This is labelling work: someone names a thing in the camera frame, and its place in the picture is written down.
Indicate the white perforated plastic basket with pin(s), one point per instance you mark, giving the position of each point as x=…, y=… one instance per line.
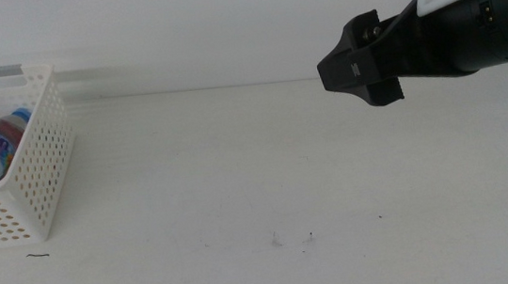
x=42, y=150

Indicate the small dark thread scrap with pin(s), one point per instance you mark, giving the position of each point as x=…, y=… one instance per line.
x=37, y=255

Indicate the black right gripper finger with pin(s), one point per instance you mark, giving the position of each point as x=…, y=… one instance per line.
x=379, y=77
x=336, y=67

